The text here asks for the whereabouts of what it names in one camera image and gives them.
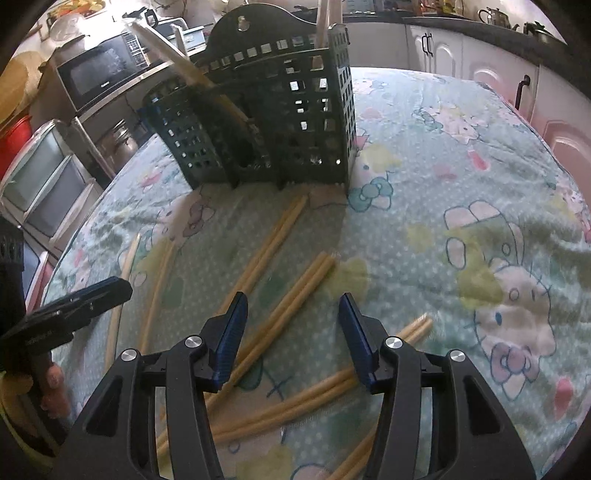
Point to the cluster of condiment bottles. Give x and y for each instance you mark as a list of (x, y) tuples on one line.
[(443, 7)]

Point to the steel teapot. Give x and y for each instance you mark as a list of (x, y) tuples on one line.
[(496, 18)]

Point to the white round plastic cover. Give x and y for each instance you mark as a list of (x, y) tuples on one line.
[(67, 25)]

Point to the black microwave oven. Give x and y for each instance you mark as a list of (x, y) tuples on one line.
[(101, 69)]

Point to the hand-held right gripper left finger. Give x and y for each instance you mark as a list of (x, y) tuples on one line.
[(231, 332)]

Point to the round wooden cutting board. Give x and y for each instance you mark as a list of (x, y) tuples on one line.
[(18, 78)]

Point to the green plastic utensil holder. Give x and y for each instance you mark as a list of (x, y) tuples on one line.
[(304, 138)]

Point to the fruit wall poster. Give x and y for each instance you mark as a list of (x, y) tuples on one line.
[(87, 4)]

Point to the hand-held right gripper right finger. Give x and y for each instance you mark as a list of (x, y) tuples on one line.
[(355, 337)]

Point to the bunch of wooden chopsticks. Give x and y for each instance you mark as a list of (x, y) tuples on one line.
[(318, 392)]

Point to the black cooking pot with lid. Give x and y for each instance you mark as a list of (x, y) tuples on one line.
[(538, 32)]

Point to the pale blue plastic drawer unit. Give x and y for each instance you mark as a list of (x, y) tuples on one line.
[(41, 161)]

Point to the black kitchen countertop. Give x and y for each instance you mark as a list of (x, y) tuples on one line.
[(485, 27)]

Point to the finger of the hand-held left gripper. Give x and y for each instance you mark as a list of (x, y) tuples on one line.
[(101, 295)]

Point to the large steel pot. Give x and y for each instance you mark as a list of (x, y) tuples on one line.
[(117, 141)]

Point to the person's left hand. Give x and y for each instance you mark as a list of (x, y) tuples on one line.
[(53, 383)]

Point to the cartoon cat printed tablecloth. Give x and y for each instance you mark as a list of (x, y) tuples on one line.
[(415, 184)]

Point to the red plastic bucket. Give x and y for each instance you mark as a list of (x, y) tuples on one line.
[(14, 136)]

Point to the metal shelf table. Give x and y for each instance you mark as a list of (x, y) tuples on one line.
[(94, 147)]

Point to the blue and white box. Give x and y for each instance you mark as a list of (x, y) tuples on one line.
[(196, 37)]

